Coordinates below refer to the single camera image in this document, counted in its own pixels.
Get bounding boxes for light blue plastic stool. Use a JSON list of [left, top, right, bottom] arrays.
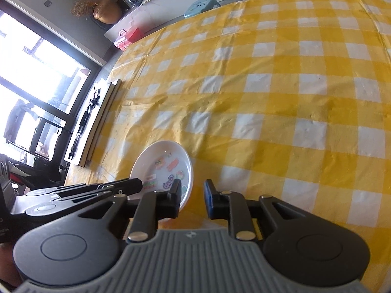
[[184, 0, 220, 19]]

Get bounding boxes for black framed board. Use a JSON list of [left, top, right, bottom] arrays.
[[64, 79, 122, 168]]

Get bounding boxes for white plate with colourful stickers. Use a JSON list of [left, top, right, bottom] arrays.
[[129, 140, 194, 217]]

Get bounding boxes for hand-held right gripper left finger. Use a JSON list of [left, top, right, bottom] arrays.
[[79, 178, 183, 245]]

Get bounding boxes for copper vase with dried flowers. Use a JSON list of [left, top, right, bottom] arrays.
[[71, 0, 123, 25]]

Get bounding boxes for red box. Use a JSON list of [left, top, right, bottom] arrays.
[[114, 27, 144, 52]]

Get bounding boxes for large window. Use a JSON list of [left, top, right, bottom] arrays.
[[0, 0, 104, 171]]

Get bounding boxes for yellow checkered tablecloth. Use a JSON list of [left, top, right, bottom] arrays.
[[65, 0, 391, 284]]

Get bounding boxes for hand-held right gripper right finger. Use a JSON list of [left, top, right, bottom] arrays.
[[204, 179, 303, 241]]

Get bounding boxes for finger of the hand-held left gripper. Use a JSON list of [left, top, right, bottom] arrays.
[[26, 190, 116, 217], [26, 178, 144, 197]]

